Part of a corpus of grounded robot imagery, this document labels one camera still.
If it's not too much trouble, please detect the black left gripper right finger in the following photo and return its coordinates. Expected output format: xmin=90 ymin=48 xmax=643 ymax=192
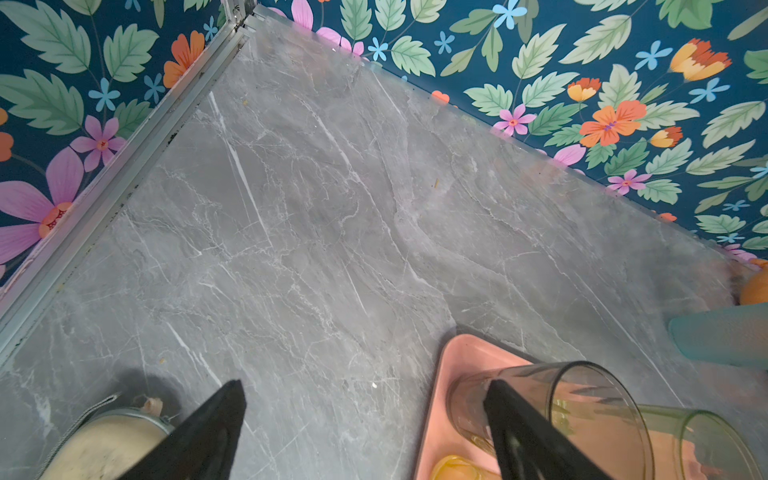
xmin=483 ymin=380 xmax=608 ymax=480

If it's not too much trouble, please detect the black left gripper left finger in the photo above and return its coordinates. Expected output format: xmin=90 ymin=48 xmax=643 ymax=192
xmin=121 ymin=380 xmax=247 ymax=480

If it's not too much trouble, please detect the grey transparent cup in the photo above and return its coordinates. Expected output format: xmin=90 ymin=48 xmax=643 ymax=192
xmin=446 ymin=361 xmax=654 ymax=479

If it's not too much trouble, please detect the yellow transparent cup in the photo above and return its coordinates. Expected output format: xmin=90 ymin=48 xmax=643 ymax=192
xmin=429 ymin=455 xmax=501 ymax=480

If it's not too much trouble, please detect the green tall transparent cup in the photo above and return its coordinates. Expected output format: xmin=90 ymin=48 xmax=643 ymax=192
xmin=639 ymin=405 xmax=763 ymax=480

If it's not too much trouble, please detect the pink plastic tray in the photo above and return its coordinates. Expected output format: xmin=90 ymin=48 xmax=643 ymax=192
xmin=412 ymin=332 xmax=655 ymax=480

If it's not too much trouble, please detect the teal frosted cup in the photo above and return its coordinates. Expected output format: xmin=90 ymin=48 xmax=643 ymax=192
xmin=667 ymin=303 xmax=767 ymax=370

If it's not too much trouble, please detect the orange plush fish toy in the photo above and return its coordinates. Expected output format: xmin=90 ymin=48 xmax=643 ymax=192
xmin=739 ymin=259 xmax=768 ymax=305

